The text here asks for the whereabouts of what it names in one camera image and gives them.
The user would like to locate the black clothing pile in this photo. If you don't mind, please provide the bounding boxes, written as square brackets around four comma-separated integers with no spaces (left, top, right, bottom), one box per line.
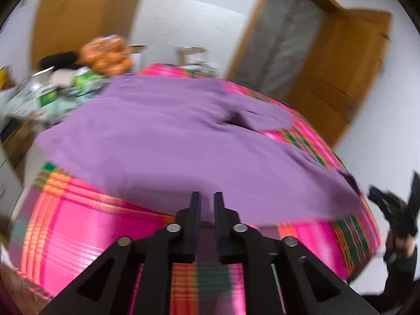
[38,51,82,71]

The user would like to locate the black sleeve right forearm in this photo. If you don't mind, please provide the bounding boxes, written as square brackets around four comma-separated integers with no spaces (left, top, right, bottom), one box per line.
[362,245,418,314]

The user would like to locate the pink plaid bed sheet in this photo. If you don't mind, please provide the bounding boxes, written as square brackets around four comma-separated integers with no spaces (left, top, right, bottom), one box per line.
[8,63,384,315]

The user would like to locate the wooden wardrobe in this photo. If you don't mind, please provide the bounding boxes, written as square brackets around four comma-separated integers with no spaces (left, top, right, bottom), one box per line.
[31,0,139,69]

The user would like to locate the wooden door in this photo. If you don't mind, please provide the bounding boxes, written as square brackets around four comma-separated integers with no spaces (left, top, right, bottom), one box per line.
[286,9,392,146]

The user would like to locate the green white milk carton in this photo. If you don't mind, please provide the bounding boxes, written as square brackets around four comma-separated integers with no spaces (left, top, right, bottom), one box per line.
[38,85,58,107]

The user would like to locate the person's right hand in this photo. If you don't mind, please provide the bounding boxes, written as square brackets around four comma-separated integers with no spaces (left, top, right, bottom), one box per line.
[385,230,416,258]

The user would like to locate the bag of oranges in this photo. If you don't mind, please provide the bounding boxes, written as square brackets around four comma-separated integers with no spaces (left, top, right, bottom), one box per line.
[78,35,133,77]

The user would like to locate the purple fleece garment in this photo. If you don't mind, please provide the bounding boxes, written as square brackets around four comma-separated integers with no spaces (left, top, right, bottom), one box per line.
[36,75,362,225]

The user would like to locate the cardboard box with label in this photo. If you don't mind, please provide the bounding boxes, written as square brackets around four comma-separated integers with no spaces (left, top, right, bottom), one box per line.
[176,46,208,66]

